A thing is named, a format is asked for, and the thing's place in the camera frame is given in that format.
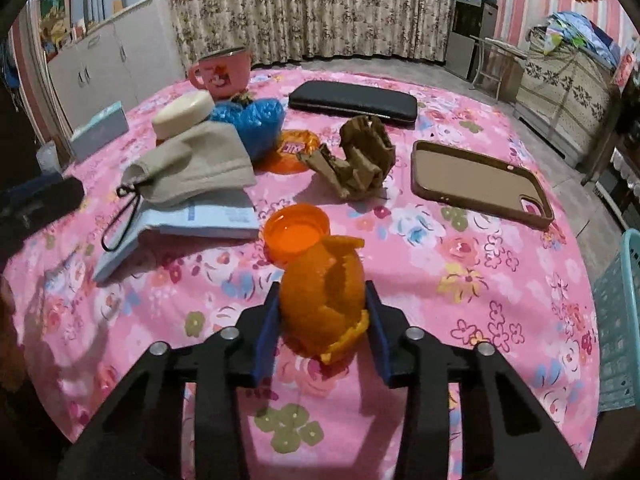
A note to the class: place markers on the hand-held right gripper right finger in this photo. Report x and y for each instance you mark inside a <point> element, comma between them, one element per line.
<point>378,335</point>

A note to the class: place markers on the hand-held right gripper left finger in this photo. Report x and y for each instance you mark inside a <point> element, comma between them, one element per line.
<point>265,332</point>

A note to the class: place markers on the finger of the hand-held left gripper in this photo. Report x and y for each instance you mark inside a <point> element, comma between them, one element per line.
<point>40,205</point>

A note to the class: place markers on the orange peel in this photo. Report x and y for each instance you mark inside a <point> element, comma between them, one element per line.
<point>310,310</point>

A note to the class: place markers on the blue plastic bag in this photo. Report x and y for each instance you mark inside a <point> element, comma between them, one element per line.
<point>260,125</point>

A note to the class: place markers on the teal plastic basket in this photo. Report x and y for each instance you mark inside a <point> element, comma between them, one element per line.
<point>617,320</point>

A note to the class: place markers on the pink floral tablecloth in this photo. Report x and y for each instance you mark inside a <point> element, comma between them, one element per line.
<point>450,290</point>

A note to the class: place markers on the light blue booklet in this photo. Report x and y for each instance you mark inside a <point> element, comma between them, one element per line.
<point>100,132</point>

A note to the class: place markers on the orange plastic lid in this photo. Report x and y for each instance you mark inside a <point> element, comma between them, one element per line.
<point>292,232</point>

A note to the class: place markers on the white booklet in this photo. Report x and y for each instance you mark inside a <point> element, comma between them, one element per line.
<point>210,220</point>

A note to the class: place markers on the white cabinet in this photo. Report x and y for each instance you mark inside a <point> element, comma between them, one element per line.
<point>115,55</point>

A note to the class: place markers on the white round soap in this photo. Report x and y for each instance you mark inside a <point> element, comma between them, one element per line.
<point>182,110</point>

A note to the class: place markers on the orange plastic wrapper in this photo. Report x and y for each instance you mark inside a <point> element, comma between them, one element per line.
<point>287,161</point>

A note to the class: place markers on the crumpled brown paper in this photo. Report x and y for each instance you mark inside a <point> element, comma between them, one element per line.
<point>360,160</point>

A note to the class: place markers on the pink mug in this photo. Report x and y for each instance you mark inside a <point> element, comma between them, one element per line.
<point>225,75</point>

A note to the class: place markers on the black wallet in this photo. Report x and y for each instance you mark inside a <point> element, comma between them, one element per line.
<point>350,100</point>

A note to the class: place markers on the small stool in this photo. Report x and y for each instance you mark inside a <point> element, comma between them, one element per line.
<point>495,67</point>

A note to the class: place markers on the cloth-covered cabinet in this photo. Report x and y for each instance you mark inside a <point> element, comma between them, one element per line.
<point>560,90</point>

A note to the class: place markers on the grey water dispenser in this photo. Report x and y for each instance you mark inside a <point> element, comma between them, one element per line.
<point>467,35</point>

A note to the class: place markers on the floral beige curtain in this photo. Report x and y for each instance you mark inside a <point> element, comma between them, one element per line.
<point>310,15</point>

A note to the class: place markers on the clothes rack with dark clothes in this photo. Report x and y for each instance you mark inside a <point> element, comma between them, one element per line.
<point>627,110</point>

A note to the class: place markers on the pile of bedding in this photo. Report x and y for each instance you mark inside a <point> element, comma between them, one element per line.
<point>580,32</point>

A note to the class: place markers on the colourful wall poster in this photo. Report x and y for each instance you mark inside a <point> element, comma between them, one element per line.
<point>52,15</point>

